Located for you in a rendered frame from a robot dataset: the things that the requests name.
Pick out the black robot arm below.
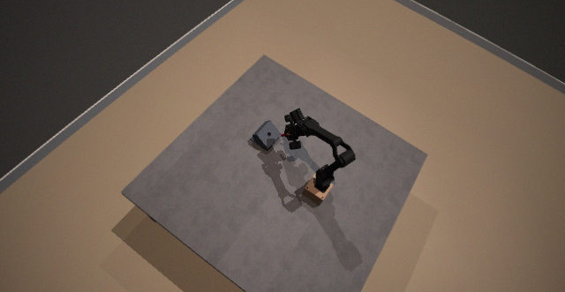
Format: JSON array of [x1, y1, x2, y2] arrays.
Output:
[[290, 109, 356, 193]]

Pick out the grey square panel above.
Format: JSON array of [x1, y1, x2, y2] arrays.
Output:
[[250, 120, 281, 150]]

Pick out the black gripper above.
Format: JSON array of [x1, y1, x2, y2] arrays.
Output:
[[284, 115, 301, 150]]

